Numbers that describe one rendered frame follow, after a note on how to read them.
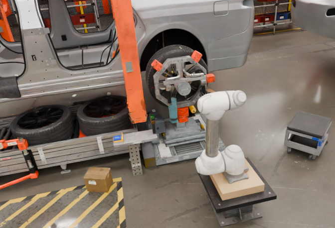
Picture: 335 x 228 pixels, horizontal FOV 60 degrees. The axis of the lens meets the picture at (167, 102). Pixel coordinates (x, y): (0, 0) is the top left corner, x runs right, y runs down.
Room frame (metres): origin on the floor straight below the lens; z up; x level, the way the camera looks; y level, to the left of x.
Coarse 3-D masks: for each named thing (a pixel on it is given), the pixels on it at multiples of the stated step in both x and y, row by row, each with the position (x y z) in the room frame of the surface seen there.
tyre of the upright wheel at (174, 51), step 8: (168, 48) 2.88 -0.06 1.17; (176, 48) 2.84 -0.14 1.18; (184, 48) 2.86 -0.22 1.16; (160, 56) 2.77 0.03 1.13; (168, 56) 2.75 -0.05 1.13; (176, 56) 2.76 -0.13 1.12; (200, 64) 2.80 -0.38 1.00; (152, 72) 2.72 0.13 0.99; (208, 72) 2.83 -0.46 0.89; (152, 80) 2.72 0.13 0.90; (152, 88) 2.72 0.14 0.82; (152, 96) 2.73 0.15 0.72
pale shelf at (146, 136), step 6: (138, 132) 2.47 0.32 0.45; (144, 132) 2.46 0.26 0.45; (150, 132) 2.45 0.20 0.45; (126, 138) 2.38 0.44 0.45; (132, 138) 2.37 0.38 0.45; (138, 138) 2.36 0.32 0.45; (144, 138) 2.35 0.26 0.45; (150, 138) 2.34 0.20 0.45; (156, 138) 2.35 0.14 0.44; (114, 144) 2.29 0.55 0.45; (120, 144) 2.29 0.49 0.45; (126, 144) 2.30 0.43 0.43; (132, 144) 2.31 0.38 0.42
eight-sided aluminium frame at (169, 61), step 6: (168, 60) 2.67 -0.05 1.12; (174, 60) 2.68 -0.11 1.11; (180, 60) 2.68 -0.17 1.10; (186, 60) 2.69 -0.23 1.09; (192, 60) 2.70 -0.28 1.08; (156, 72) 2.70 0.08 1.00; (162, 72) 2.65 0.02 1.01; (204, 72) 2.72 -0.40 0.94; (156, 78) 2.64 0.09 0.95; (156, 84) 2.64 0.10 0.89; (156, 90) 2.64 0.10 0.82; (198, 90) 2.77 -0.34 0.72; (156, 96) 2.64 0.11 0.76; (162, 96) 2.70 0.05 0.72; (198, 96) 2.71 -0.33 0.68; (180, 102) 2.73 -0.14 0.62; (186, 102) 2.73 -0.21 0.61; (192, 102) 2.70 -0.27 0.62
